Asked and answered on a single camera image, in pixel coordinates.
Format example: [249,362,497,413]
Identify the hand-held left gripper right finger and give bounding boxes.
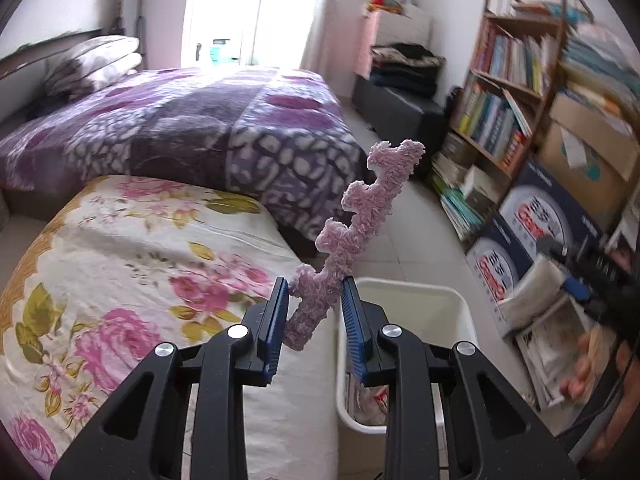
[341,276,581,480]

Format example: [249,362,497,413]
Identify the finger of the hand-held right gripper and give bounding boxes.
[560,275,601,312]
[536,237,583,267]

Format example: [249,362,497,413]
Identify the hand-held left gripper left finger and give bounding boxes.
[50,276,291,480]

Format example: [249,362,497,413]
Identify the white plastic bin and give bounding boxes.
[335,277,478,436]

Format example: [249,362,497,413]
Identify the pink fuzzy sock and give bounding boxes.
[284,140,427,353]

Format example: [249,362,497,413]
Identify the person's right hand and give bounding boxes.
[560,330,618,401]

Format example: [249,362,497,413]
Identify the blue printed box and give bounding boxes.
[465,215,538,338]
[497,160,603,281]

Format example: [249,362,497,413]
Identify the pile of magazines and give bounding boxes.
[500,255,593,411]

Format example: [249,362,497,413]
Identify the torn red white paper cup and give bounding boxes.
[347,375,391,423]

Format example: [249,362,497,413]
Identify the brown cardboard box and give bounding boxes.
[537,92,640,221]

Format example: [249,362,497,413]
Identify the stack of books on floor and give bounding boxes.
[430,132,506,241]

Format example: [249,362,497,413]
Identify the row of shelved books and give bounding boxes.
[482,25,558,96]
[457,82,533,166]

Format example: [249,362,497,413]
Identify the floral bed sheet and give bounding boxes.
[0,175,341,480]

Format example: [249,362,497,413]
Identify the pile of books and papers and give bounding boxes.
[557,10,640,126]

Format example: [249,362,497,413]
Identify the black storage bench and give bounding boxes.
[352,77,448,136]

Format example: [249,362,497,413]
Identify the purple patterned blanket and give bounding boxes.
[0,66,373,241]

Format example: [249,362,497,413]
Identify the wooden bookshelf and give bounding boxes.
[447,0,596,181]

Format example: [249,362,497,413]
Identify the stack of folded clothes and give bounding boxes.
[367,42,446,98]

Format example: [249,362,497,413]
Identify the white cabinet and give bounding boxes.
[355,7,433,78]

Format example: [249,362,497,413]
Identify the pink curtain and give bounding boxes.
[300,0,368,73]

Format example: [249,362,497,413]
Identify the purple patterned pillow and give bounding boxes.
[45,35,143,97]

